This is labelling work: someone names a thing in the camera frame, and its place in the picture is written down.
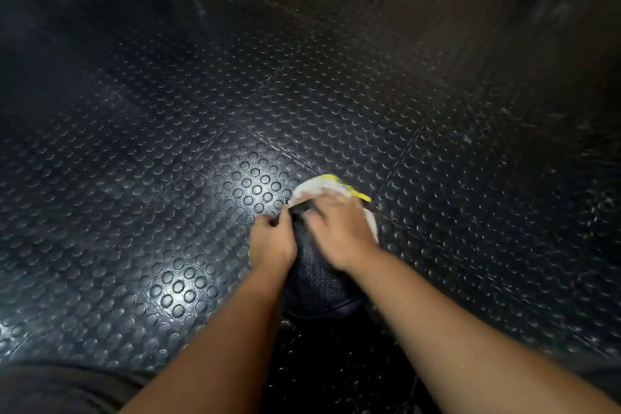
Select person's right hand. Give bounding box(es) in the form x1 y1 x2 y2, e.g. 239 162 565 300
289 188 382 274

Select person's left hand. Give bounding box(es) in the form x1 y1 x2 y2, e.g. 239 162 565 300
248 206 299 276

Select black shoe with white toe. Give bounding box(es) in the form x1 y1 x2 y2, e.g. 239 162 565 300
280 174 381 321

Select person's right forearm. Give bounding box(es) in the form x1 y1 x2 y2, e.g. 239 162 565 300
347 248 621 414

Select person's left forearm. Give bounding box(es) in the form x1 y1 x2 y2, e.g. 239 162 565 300
119 264 294 414

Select person's dark grey trousers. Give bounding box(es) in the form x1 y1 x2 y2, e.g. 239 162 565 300
0 361 157 414

